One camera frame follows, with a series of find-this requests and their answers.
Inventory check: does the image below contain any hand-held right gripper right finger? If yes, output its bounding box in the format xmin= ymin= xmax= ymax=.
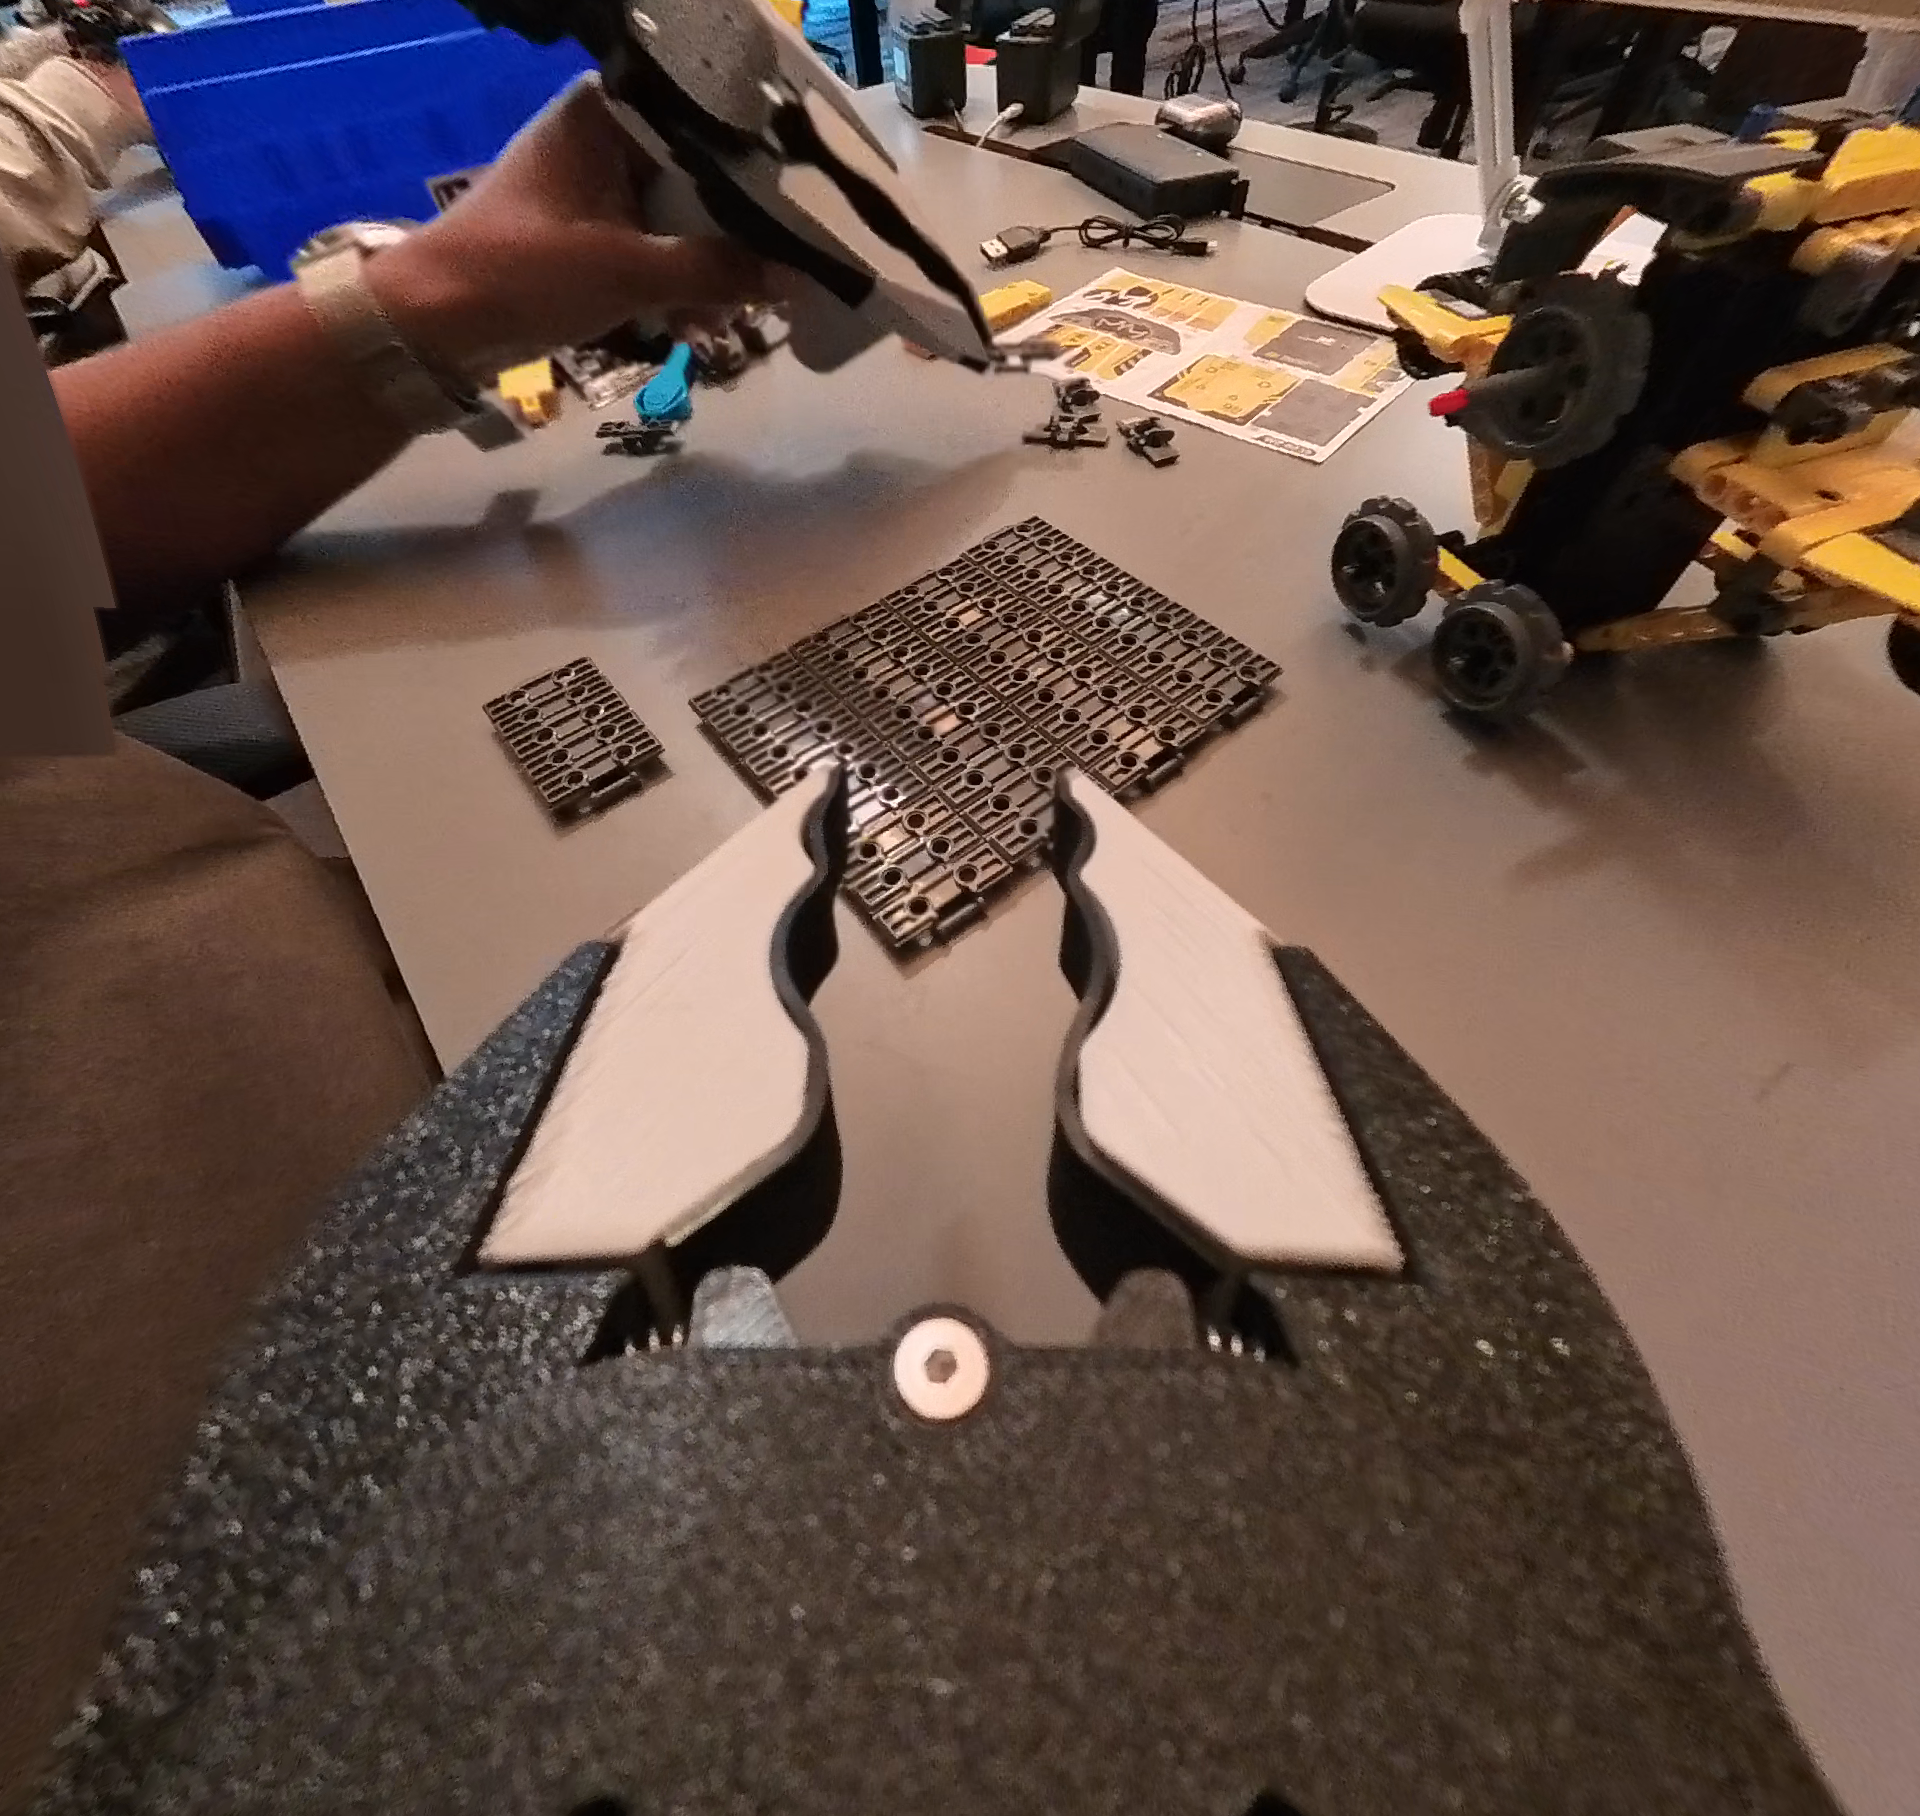
xmin=1049 ymin=771 xmax=1408 ymax=1345

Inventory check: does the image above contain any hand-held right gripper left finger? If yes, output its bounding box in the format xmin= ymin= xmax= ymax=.
xmin=476 ymin=765 xmax=849 ymax=1345

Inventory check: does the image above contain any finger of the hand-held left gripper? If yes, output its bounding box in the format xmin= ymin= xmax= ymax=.
xmin=761 ymin=79 xmax=997 ymax=367
xmin=595 ymin=79 xmax=983 ymax=374

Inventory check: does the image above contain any person's left forearm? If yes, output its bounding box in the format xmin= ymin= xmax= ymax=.
xmin=53 ymin=279 xmax=451 ymax=625

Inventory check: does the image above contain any large grey tread link mat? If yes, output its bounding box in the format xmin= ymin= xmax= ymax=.
xmin=691 ymin=515 xmax=1284 ymax=958

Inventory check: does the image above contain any person's left hand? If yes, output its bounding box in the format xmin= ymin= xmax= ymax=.
xmin=366 ymin=85 xmax=788 ymax=408

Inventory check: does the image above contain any black battery charger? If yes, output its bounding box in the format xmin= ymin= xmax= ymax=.
xmin=997 ymin=0 xmax=1114 ymax=124
xmin=891 ymin=0 xmax=987 ymax=120

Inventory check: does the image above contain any black power brick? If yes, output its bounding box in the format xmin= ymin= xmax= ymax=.
xmin=1069 ymin=122 xmax=1250 ymax=204

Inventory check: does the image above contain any yellow printed sticker sheet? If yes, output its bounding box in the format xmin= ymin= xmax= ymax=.
xmin=1036 ymin=267 xmax=1417 ymax=465

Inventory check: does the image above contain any large blue plastic bin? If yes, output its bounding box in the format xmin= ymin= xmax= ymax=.
xmin=119 ymin=23 xmax=602 ymax=284

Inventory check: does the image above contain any beige band wristwatch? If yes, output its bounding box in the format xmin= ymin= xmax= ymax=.
xmin=293 ymin=219 xmax=519 ymax=456

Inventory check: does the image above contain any white book stand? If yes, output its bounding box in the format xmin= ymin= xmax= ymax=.
xmin=1290 ymin=0 xmax=1920 ymax=337

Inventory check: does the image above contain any yellow black toy vehicle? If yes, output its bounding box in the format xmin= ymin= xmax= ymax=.
xmin=1332 ymin=122 xmax=1920 ymax=717

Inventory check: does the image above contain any black usb cable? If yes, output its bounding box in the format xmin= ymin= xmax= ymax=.
xmin=979 ymin=214 xmax=1218 ymax=268

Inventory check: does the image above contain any short grey tread link chain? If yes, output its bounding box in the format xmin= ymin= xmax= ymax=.
xmin=483 ymin=657 xmax=674 ymax=822

